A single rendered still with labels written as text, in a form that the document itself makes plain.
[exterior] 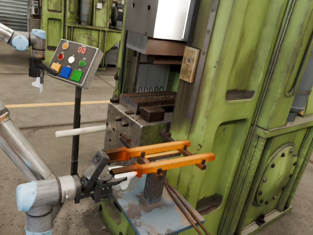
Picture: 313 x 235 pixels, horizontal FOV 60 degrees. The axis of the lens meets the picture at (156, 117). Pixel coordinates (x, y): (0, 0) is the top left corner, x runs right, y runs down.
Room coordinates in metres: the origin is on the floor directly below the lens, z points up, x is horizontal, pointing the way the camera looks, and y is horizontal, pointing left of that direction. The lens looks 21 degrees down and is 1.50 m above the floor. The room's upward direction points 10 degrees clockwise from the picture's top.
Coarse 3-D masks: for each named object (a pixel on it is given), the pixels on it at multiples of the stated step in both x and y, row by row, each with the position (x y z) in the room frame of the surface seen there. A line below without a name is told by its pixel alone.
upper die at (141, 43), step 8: (128, 32) 1.65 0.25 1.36; (128, 40) 1.64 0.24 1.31; (136, 40) 1.57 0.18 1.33; (144, 40) 1.52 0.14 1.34; (152, 40) 1.52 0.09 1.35; (160, 40) 1.56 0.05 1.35; (168, 40) 1.60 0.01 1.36; (176, 40) 1.64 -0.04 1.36; (136, 48) 1.56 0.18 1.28; (144, 48) 1.51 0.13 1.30; (152, 48) 1.53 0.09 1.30; (160, 48) 1.57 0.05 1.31; (168, 48) 1.60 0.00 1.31; (176, 48) 1.64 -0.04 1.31; (184, 48) 1.69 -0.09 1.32
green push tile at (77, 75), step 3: (75, 69) 1.81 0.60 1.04; (75, 72) 1.80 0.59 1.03; (78, 72) 1.79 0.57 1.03; (81, 72) 1.78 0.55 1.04; (72, 75) 1.79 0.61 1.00; (75, 75) 1.78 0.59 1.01; (78, 75) 1.78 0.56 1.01; (81, 75) 1.77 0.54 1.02; (72, 78) 1.78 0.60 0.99; (75, 78) 1.77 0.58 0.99; (78, 78) 1.76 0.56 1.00; (78, 81) 1.75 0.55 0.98
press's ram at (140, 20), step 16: (128, 0) 1.68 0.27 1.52; (144, 0) 1.55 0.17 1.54; (160, 0) 1.47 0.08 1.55; (176, 0) 1.54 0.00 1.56; (128, 16) 1.66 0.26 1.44; (144, 16) 1.54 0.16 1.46; (160, 16) 1.48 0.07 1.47; (176, 16) 1.55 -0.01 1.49; (144, 32) 1.52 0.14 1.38; (160, 32) 1.49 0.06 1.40; (176, 32) 1.56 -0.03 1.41
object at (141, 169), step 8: (208, 152) 1.02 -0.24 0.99; (168, 160) 0.90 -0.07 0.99; (176, 160) 0.91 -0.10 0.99; (184, 160) 0.92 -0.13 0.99; (192, 160) 0.94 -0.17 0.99; (200, 160) 0.96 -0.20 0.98; (208, 160) 0.99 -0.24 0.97; (112, 168) 0.77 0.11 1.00; (120, 168) 0.78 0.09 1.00; (128, 168) 0.79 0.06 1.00; (136, 168) 0.80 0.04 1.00; (144, 168) 0.81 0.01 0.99; (152, 168) 0.83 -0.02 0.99; (168, 168) 0.87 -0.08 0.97
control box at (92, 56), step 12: (60, 48) 1.95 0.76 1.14; (72, 48) 1.92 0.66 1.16; (96, 48) 1.86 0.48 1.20; (60, 60) 1.90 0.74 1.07; (84, 60) 1.84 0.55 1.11; (96, 60) 1.86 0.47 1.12; (48, 72) 1.87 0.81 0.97; (60, 72) 1.84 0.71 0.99; (72, 72) 1.81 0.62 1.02; (84, 72) 1.79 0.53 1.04; (84, 84) 1.76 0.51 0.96
